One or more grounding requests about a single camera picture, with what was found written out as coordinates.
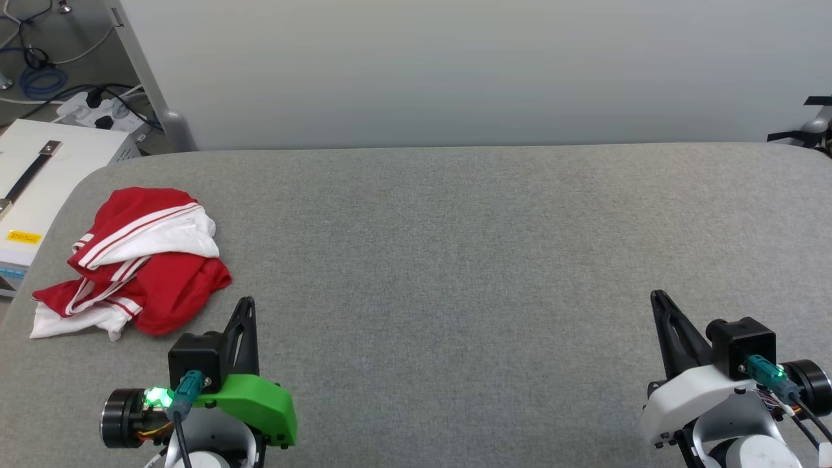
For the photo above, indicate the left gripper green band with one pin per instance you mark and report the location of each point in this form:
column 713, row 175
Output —
column 260, row 403

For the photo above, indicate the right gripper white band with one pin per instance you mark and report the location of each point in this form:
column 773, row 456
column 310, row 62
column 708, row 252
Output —
column 695, row 396

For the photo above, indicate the red white basketball jersey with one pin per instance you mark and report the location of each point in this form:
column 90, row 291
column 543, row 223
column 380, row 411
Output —
column 162, row 286

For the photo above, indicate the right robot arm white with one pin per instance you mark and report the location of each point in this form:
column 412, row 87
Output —
column 747, row 448

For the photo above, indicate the yellow warning label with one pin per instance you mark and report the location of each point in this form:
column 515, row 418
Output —
column 24, row 236

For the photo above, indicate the white equipment box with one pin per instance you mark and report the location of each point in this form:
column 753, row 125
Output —
column 71, row 162

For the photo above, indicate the black power plug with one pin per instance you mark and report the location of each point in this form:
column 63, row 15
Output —
column 104, row 122
column 95, row 99

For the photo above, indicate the white power strip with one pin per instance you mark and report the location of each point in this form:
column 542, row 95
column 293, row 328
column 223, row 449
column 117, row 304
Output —
column 117, row 114

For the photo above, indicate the grey stand with black tape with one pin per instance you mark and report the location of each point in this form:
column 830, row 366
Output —
column 816, row 123

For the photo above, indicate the white partition panel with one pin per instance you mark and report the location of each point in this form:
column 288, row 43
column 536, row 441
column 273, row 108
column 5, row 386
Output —
column 455, row 71

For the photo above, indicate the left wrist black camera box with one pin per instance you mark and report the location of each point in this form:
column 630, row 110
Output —
column 195, row 354

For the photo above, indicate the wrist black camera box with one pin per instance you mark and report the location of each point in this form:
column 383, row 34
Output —
column 195, row 354
column 747, row 341

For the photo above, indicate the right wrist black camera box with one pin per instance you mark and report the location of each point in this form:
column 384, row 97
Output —
column 747, row 341

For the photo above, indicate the grey partition post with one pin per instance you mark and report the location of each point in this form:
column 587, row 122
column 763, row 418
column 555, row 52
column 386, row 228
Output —
column 166, row 110

